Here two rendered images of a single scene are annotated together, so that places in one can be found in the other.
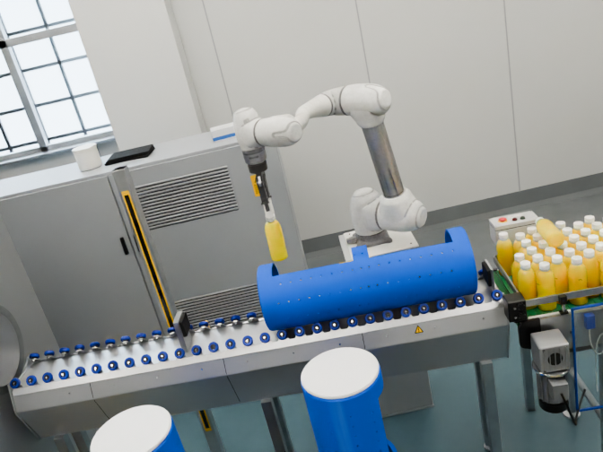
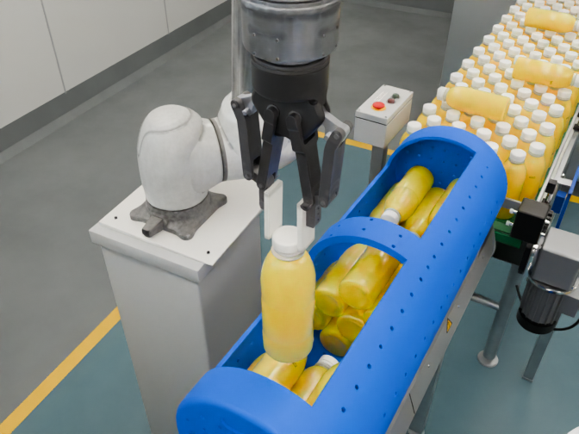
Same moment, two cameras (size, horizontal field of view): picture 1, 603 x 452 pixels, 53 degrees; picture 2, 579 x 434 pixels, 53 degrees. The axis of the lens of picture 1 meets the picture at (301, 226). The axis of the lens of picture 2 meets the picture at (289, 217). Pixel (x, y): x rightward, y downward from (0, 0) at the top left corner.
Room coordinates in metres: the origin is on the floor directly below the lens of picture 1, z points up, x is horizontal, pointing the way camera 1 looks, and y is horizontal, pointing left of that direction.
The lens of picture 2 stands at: (2.07, 0.59, 1.91)
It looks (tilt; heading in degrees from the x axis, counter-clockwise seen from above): 39 degrees down; 296
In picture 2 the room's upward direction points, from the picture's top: straight up
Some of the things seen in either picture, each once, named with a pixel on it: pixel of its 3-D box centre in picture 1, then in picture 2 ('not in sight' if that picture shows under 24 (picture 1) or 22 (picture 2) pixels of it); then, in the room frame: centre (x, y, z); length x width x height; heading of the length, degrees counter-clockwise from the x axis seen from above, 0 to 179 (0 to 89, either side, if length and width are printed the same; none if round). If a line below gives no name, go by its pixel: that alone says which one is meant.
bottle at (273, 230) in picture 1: (275, 238); (288, 298); (2.30, 0.12, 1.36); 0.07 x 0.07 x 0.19
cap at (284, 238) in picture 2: not in sight; (288, 239); (2.30, 0.11, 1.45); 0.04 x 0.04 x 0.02
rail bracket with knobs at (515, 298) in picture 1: (514, 308); (527, 222); (2.02, -0.74, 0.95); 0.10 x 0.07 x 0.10; 175
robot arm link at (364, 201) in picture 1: (368, 210); (176, 152); (2.81, -0.34, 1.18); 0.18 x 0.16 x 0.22; 46
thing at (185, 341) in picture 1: (184, 331); not in sight; (2.34, 0.61, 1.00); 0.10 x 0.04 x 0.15; 175
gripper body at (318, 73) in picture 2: (259, 172); (289, 93); (2.30, 0.11, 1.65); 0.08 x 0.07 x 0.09; 174
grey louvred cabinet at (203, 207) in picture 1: (148, 257); not in sight; (3.98, 1.11, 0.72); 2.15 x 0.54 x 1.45; 89
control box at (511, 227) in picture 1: (514, 228); (383, 114); (2.49, -0.95, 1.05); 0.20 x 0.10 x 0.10; 85
